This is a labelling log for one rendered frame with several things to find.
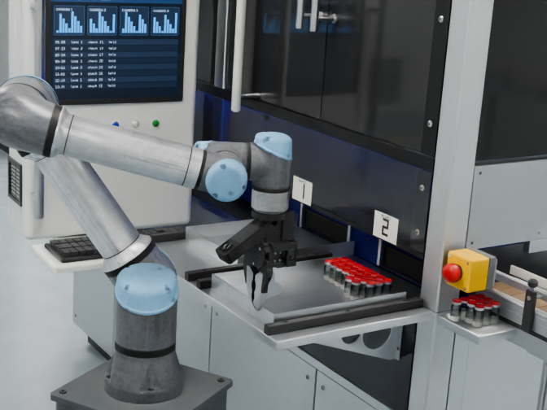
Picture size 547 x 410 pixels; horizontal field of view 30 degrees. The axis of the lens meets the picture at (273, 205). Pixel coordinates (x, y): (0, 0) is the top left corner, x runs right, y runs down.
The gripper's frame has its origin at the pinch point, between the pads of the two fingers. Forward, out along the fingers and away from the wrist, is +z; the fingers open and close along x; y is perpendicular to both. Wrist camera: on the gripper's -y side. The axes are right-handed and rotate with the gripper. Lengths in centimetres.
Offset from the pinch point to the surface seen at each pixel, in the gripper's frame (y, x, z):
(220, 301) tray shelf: -0.6, 12.5, 3.6
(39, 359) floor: 22, 185, 91
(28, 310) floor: 35, 234, 91
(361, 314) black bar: 21.7, -8.0, 2.5
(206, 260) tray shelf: 9.5, 37.6, 3.5
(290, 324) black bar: 3.6, -8.1, 1.8
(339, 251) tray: 42, 28, 2
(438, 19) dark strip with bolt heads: 39, -3, -58
